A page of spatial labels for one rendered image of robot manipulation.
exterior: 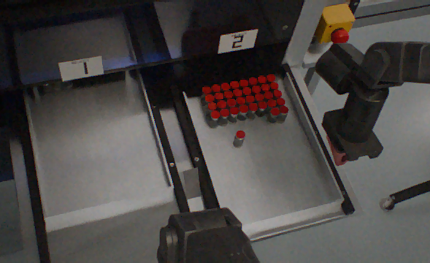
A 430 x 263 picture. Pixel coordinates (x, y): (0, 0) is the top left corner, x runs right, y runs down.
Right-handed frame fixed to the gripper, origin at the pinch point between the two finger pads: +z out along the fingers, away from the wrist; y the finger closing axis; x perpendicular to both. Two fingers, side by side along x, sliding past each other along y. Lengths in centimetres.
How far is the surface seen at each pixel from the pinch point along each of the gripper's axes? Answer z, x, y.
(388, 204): 101, -66, 37
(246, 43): 1.7, 4.9, 36.4
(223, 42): -0.2, 10.7, 36.1
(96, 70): 2, 38, 36
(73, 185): 17, 48, 20
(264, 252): 104, -12, 32
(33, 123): 15, 53, 36
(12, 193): 50, 65, 44
